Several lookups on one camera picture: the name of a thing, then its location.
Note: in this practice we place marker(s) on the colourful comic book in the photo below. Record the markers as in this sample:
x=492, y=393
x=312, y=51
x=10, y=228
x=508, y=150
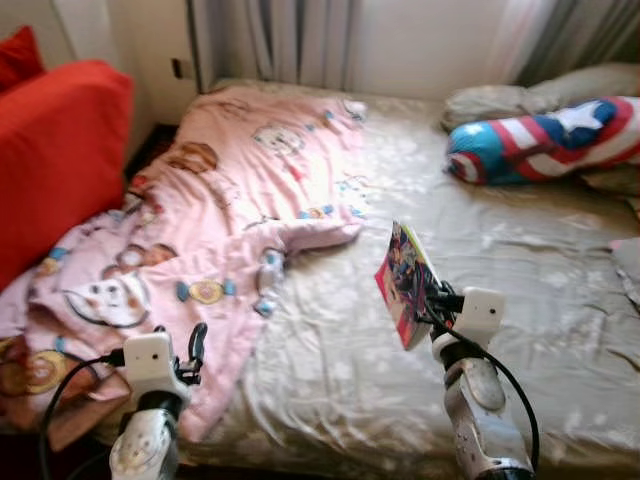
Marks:
x=405, y=285

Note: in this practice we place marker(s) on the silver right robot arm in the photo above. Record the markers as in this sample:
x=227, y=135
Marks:
x=480, y=410

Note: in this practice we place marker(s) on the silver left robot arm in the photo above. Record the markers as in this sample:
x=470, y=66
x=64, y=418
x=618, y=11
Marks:
x=145, y=445

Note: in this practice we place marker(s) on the bed with beige floral sheet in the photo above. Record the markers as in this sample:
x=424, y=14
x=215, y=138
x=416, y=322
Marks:
x=540, y=330

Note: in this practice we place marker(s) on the pink cartoon print blanket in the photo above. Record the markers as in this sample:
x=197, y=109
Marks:
x=220, y=200

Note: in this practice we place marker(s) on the striped star shield bolster pillow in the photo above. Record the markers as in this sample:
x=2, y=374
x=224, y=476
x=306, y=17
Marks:
x=540, y=140

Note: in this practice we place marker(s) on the beige floral pillow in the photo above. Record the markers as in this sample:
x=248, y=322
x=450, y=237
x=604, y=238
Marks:
x=615, y=180
x=600, y=85
x=490, y=100

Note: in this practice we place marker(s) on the red pillow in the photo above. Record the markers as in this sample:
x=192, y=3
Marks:
x=18, y=58
x=60, y=160

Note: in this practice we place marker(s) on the grey curtain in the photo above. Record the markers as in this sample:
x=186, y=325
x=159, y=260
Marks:
x=270, y=40
x=590, y=35

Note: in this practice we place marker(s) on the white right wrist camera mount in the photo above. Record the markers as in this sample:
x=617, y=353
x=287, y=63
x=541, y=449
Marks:
x=480, y=315

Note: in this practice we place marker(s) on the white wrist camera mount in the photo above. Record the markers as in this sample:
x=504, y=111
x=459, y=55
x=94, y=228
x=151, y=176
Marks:
x=480, y=315
x=150, y=362

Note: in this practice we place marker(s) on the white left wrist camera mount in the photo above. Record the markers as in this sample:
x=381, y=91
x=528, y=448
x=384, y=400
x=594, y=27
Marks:
x=150, y=362

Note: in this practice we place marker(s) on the wall outlet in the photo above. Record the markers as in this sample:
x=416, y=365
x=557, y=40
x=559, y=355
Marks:
x=180, y=68

